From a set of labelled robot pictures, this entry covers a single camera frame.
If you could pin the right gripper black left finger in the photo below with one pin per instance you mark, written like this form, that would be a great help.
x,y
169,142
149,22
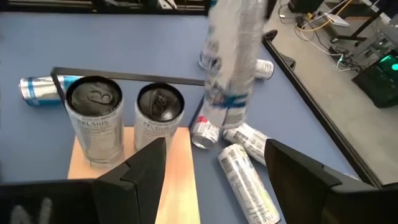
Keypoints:
x,y
133,186

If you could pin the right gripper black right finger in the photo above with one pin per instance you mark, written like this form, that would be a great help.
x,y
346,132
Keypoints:
x,y
298,186

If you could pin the white Celsius Tropical Vibe can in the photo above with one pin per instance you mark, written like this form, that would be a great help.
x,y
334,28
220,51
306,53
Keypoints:
x,y
245,183

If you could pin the white Celsius Arctic Vibe can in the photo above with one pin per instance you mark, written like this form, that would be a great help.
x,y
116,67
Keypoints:
x,y
233,62
159,115
94,121

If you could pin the blue silver Red Bull can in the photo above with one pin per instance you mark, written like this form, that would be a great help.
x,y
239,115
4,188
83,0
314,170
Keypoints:
x,y
40,90

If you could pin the black computer tower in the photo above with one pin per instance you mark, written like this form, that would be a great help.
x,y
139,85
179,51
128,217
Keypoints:
x,y
376,87

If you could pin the wooden shelf black metal frame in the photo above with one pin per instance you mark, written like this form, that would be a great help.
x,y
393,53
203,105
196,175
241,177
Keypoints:
x,y
180,174

